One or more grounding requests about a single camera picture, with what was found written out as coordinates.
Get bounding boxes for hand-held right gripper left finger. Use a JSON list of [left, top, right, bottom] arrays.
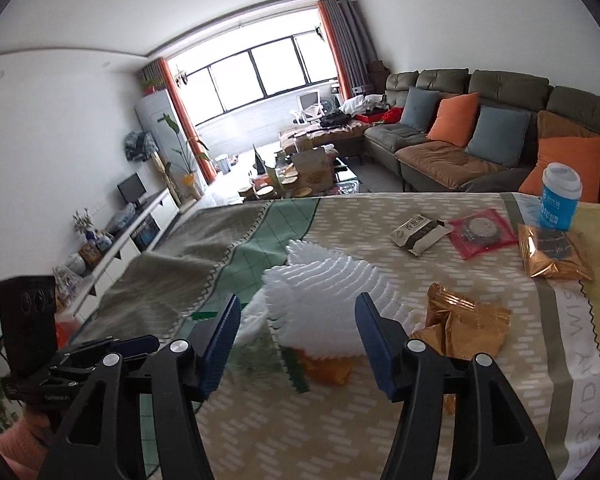
[[37, 294, 243, 480]]

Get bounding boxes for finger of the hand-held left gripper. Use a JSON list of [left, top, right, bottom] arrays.
[[62, 336, 159, 361], [49, 355, 103, 384]]

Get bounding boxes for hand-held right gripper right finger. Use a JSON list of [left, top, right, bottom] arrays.
[[355, 292, 563, 480]]

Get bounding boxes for white foam fruit net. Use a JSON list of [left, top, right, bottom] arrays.
[[235, 239, 418, 358]]

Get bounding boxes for gold snack wrapper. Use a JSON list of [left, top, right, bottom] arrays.
[[410, 282, 512, 361]]

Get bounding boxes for person's left forearm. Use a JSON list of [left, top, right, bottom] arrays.
[[0, 422, 48, 480]]

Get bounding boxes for white low cabinet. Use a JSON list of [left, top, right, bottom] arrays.
[[55, 187, 181, 313]]

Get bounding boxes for patterned patchwork tablecloth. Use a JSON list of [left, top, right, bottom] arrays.
[[82, 191, 600, 480]]

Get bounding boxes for vase with dry twigs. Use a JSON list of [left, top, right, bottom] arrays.
[[72, 207, 102, 248]]

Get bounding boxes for black and white snack packet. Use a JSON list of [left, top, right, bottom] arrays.
[[391, 215, 454, 257]]

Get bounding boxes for red snack packet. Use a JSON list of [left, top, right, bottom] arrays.
[[447, 208, 518, 261]]

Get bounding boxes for small black monitor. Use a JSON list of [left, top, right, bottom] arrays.
[[117, 172, 148, 206]]

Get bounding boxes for cluttered coffee table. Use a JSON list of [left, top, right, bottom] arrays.
[[237, 144, 362, 200]]

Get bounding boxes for cardboard box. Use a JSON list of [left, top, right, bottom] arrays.
[[290, 147, 337, 195]]

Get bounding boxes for olive green sofa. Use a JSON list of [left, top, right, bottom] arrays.
[[280, 67, 600, 206]]

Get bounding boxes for gold packet with dark label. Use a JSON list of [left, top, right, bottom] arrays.
[[517, 222, 595, 281]]

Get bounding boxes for large-leaf potted plant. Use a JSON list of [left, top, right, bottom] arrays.
[[162, 112, 212, 198]]

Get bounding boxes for blue patterned hanging cloth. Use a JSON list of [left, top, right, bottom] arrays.
[[124, 130, 159, 162]]

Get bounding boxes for white standing air conditioner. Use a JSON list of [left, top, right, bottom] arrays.
[[134, 89, 191, 198]]

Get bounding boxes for blue paper cup white lid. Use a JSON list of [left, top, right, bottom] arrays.
[[539, 162, 583, 232]]

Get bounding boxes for grey orange curtain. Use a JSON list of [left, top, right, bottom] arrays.
[[142, 57, 218, 186], [317, 0, 377, 100]]

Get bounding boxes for upright orange cushion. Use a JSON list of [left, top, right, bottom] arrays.
[[426, 92, 481, 148]]

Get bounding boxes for small grey-blue cushion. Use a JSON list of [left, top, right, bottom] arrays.
[[399, 86, 442, 133]]

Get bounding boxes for large grey-blue cushion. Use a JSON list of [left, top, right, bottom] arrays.
[[466, 106, 532, 168]]

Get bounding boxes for white office chair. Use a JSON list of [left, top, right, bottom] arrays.
[[290, 90, 327, 126]]

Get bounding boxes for wide orange cushion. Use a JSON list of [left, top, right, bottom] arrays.
[[519, 136, 600, 202]]

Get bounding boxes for stacked brown boxes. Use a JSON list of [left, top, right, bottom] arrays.
[[367, 61, 392, 90]]

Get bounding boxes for large window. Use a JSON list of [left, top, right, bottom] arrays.
[[177, 5, 342, 133]]

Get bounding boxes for brown back cushion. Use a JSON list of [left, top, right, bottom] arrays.
[[536, 110, 600, 142]]

